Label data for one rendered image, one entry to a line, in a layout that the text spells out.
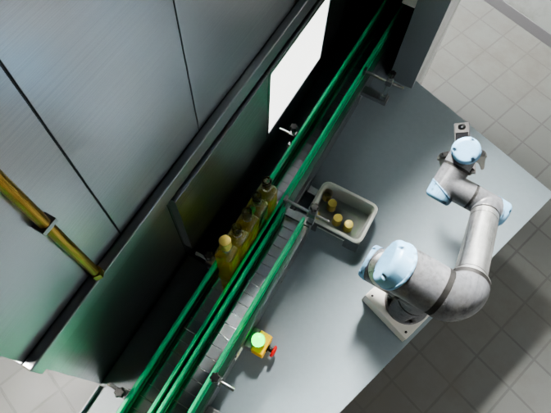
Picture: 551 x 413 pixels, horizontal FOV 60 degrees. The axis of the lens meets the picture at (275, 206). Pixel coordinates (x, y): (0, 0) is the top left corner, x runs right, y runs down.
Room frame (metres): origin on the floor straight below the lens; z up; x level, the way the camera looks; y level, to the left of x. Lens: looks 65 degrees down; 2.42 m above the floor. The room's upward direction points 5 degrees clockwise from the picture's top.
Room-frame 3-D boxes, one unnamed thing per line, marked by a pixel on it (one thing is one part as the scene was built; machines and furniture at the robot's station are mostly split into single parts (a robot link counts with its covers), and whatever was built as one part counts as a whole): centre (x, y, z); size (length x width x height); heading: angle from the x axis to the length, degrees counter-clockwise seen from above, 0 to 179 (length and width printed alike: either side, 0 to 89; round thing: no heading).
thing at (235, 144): (0.91, 0.07, 1.15); 0.90 x 0.03 x 0.34; 155
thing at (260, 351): (0.25, 0.02, 0.79); 0.07 x 0.07 x 0.07; 65
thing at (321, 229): (0.74, -0.22, 0.79); 0.27 x 0.17 x 0.08; 65
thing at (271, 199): (0.67, 0.03, 0.99); 0.06 x 0.06 x 0.21; 64
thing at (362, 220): (0.73, -0.24, 0.80); 0.22 x 0.17 x 0.09; 65
